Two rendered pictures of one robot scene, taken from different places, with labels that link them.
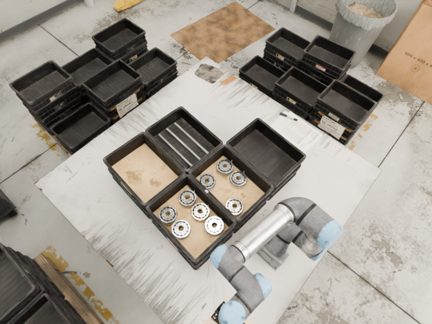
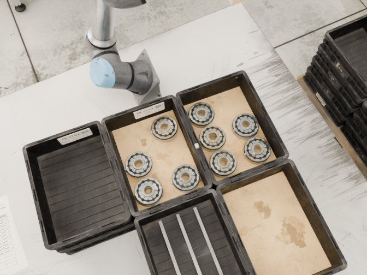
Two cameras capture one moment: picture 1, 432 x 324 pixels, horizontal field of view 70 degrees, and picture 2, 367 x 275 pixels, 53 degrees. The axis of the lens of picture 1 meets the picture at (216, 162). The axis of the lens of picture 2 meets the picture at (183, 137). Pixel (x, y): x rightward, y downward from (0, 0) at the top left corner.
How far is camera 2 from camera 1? 1.20 m
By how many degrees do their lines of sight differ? 51
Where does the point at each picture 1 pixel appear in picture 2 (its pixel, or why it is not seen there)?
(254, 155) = (93, 197)
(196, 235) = (227, 114)
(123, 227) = (315, 180)
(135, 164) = (288, 255)
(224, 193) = (167, 155)
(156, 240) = not seen: hidden behind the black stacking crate
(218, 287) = (218, 75)
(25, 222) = not seen: outside the picture
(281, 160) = (58, 173)
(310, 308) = not seen: hidden behind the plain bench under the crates
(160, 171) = (249, 226)
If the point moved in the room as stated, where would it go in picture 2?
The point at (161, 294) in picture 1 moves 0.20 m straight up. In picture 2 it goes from (282, 89) to (293, 65)
